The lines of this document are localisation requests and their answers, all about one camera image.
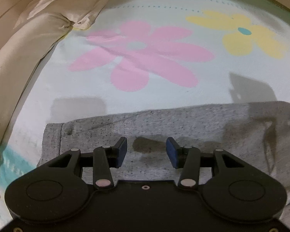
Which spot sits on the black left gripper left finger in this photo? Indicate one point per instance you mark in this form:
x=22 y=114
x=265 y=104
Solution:
x=107 y=157

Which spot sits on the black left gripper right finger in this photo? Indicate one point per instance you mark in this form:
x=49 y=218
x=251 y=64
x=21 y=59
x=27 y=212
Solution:
x=187 y=159

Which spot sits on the grey speckled pants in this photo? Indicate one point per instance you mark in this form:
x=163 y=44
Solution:
x=205 y=168

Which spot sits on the floral bed sheet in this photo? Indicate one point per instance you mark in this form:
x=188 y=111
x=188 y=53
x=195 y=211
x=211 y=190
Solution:
x=145 y=55

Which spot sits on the beige pillow near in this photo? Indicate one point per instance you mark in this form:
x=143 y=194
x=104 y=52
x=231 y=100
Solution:
x=32 y=39

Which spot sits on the beige pillow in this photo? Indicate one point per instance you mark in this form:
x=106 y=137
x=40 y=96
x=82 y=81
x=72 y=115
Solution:
x=32 y=39
x=82 y=13

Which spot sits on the beige pillow far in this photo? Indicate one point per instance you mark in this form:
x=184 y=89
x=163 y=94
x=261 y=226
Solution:
x=82 y=13

